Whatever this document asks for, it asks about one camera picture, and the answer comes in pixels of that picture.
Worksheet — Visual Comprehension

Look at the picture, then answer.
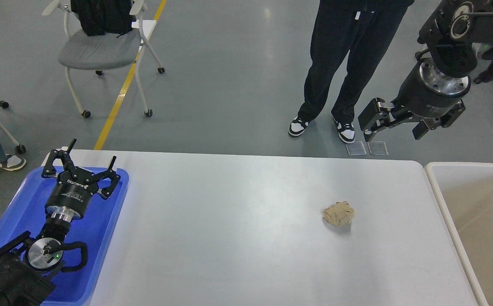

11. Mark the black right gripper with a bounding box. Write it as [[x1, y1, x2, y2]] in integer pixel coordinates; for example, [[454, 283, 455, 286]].
[[358, 58, 471, 142]]

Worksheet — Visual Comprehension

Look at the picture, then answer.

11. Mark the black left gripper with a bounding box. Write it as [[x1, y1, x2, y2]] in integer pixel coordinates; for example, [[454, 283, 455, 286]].
[[41, 138, 121, 220]]

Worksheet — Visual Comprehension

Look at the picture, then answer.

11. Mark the beige paper ball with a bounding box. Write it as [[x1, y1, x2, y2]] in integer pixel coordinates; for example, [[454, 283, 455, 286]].
[[322, 201, 356, 227]]

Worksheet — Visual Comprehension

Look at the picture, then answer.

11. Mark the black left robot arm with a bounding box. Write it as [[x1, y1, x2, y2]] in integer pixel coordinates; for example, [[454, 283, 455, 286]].
[[0, 139, 122, 306]]

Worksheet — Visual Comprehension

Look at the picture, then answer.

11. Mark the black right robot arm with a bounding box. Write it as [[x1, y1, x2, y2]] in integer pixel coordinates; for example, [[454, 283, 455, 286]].
[[358, 0, 493, 142]]

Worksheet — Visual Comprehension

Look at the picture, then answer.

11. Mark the right metal floor plate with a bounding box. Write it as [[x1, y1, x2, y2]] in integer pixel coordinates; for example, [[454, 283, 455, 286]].
[[367, 141, 389, 156]]

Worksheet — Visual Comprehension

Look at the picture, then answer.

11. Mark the metal floor plate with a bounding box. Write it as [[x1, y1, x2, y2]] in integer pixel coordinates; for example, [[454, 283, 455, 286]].
[[367, 141, 389, 156], [346, 141, 367, 156]]

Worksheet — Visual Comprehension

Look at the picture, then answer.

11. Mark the blue plastic tray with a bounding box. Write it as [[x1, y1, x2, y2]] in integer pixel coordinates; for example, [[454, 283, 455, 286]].
[[0, 167, 129, 306]]

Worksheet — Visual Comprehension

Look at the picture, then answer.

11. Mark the left metal floor plate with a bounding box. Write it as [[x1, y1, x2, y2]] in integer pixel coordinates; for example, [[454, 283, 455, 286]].
[[346, 141, 367, 156]]

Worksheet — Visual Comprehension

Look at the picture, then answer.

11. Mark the standing person in black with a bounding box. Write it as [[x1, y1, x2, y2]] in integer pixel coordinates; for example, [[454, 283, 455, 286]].
[[289, 0, 413, 144]]

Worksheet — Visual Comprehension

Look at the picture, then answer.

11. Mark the beige plastic bin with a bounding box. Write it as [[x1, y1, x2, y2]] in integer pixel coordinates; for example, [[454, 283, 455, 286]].
[[425, 162, 493, 306]]

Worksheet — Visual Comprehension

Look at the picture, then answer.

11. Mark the grey white wheeled chair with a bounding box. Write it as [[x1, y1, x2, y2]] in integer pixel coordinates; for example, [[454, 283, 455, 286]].
[[42, 0, 165, 118]]

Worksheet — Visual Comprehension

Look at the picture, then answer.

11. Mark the black backpack on chair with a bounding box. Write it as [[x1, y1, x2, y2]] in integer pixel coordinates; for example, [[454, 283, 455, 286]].
[[70, 0, 136, 37]]

